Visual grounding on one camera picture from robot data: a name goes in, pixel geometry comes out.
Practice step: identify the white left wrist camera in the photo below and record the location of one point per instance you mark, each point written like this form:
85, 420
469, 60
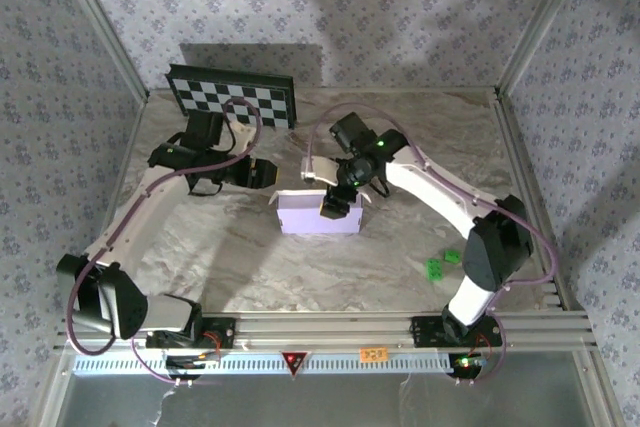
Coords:
241, 134

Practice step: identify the black controller board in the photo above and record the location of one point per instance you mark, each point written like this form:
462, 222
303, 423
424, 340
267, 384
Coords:
185, 362
467, 364

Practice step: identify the red triangle sticker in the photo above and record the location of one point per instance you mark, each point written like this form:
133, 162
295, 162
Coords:
295, 361

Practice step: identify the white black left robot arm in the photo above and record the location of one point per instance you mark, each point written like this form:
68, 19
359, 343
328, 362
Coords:
145, 207

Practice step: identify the black left controller board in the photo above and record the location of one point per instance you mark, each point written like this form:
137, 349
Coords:
185, 362

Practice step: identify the orange label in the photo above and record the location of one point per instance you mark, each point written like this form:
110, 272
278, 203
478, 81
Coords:
374, 354

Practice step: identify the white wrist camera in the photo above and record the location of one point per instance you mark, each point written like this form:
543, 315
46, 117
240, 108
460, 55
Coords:
322, 169
241, 134

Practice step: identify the black white checkerboard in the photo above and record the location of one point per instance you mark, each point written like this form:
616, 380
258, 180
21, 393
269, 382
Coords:
210, 92

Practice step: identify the small green toy block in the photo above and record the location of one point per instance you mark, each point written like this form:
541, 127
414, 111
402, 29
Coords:
452, 257

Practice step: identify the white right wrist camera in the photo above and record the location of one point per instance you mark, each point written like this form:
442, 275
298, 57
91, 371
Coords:
322, 169

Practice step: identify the large green toy block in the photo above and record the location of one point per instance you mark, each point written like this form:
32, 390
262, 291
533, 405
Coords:
434, 269

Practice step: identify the aluminium frame post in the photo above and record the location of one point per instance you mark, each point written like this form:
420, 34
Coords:
105, 27
540, 17

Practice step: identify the black right controller board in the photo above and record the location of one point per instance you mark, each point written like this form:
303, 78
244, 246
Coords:
467, 364

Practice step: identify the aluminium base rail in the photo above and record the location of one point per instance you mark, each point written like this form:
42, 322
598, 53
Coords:
325, 329

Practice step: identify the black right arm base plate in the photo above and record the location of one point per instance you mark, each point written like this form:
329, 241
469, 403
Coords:
425, 332

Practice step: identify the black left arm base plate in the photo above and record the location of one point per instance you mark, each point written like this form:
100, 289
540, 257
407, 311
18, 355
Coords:
220, 334

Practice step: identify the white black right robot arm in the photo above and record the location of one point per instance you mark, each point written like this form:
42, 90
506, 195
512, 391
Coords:
495, 252

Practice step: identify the aluminium table side rail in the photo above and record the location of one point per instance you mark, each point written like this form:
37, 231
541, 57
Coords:
129, 149
525, 187

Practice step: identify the white and purple paper box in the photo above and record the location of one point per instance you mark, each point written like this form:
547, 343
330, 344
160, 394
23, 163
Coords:
305, 219

